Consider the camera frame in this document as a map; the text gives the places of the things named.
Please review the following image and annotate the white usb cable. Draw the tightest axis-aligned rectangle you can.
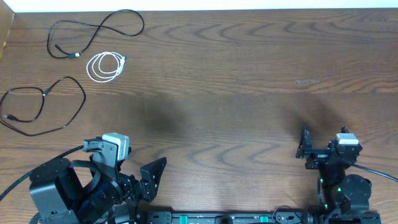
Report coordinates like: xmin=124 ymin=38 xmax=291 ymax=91
xmin=86 ymin=51 xmax=127 ymax=83

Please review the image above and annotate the black usb cable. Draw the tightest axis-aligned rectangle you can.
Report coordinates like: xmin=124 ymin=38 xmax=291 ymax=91
xmin=0 ymin=76 xmax=87 ymax=137
xmin=46 ymin=9 xmax=146 ymax=60

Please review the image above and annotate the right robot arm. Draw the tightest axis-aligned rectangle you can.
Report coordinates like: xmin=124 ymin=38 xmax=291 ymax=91
xmin=296 ymin=127 xmax=381 ymax=223

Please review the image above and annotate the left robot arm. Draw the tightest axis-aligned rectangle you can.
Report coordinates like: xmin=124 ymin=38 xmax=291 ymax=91
xmin=29 ymin=133 xmax=167 ymax=223

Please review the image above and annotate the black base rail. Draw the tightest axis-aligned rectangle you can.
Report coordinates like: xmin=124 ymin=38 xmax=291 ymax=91
xmin=136 ymin=210 xmax=382 ymax=224

